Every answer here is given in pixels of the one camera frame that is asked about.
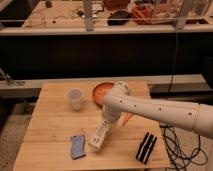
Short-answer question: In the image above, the white bottle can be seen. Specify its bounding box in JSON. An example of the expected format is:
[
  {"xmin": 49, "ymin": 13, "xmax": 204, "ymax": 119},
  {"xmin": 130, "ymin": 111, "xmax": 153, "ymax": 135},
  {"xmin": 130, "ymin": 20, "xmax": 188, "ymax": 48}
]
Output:
[{"xmin": 88, "ymin": 120, "xmax": 112, "ymax": 152}]

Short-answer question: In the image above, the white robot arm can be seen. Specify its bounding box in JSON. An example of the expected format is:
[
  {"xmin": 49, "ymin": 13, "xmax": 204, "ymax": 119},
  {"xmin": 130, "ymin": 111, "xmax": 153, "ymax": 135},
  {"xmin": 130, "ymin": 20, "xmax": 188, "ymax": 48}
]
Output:
[{"xmin": 102, "ymin": 81, "xmax": 213, "ymax": 139}]

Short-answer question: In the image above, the orange carrot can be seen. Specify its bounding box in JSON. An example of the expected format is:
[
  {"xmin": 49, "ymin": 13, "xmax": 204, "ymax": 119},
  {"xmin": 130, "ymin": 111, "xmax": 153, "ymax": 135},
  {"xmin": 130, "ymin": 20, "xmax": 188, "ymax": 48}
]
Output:
[{"xmin": 122, "ymin": 113, "xmax": 133, "ymax": 126}]

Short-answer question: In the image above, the orange bowl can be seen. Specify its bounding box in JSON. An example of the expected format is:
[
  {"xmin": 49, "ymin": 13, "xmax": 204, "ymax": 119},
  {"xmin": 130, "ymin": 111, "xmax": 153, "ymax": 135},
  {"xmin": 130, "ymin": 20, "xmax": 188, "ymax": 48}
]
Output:
[{"xmin": 92, "ymin": 82, "xmax": 113, "ymax": 107}]

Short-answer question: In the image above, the translucent plastic cup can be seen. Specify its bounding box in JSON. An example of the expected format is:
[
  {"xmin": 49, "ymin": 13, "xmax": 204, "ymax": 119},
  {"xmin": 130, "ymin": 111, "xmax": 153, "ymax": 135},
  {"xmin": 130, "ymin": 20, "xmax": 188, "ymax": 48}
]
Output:
[{"xmin": 66, "ymin": 88, "xmax": 84, "ymax": 111}]

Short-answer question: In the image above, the black white striped object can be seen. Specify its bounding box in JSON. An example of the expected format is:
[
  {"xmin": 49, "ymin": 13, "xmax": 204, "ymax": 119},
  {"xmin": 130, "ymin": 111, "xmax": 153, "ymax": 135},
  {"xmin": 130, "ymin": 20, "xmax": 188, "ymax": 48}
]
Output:
[{"xmin": 136, "ymin": 132, "xmax": 157, "ymax": 164}]

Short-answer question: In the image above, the wooden table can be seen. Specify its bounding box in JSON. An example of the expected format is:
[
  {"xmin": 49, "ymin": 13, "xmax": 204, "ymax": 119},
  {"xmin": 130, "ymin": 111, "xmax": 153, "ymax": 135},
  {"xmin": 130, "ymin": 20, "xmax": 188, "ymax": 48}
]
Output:
[{"xmin": 13, "ymin": 81, "xmax": 169, "ymax": 171}]

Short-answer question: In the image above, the black object on bench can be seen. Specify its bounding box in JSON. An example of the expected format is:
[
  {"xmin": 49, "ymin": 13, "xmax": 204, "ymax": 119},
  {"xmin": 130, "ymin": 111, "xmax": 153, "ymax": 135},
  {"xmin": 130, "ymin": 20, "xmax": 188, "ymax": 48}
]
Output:
[{"xmin": 107, "ymin": 10, "xmax": 131, "ymax": 26}]

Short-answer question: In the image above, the orange basket background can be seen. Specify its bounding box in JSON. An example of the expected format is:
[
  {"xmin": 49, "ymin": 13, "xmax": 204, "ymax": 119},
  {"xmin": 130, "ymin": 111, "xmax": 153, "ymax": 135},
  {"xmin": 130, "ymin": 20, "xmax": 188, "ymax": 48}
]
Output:
[{"xmin": 131, "ymin": 5, "xmax": 153, "ymax": 25}]

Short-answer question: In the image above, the black cable bundle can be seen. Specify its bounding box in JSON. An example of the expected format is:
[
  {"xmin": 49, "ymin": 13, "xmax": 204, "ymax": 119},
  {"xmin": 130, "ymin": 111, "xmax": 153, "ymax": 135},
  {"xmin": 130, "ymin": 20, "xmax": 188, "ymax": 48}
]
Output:
[{"xmin": 161, "ymin": 123, "xmax": 209, "ymax": 171}]

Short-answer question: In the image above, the grey metal post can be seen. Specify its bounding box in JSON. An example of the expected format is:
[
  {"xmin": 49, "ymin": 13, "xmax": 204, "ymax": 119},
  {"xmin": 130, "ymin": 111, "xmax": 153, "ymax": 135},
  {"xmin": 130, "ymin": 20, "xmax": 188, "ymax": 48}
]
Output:
[{"xmin": 83, "ymin": 0, "xmax": 93, "ymax": 31}]

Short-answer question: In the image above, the metal clamp on rail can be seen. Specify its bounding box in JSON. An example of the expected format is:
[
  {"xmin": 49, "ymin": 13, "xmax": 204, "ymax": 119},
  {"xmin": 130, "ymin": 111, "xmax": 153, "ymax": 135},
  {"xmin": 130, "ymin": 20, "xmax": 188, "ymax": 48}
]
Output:
[{"xmin": 0, "ymin": 67, "xmax": 25, "ymax": 86}]

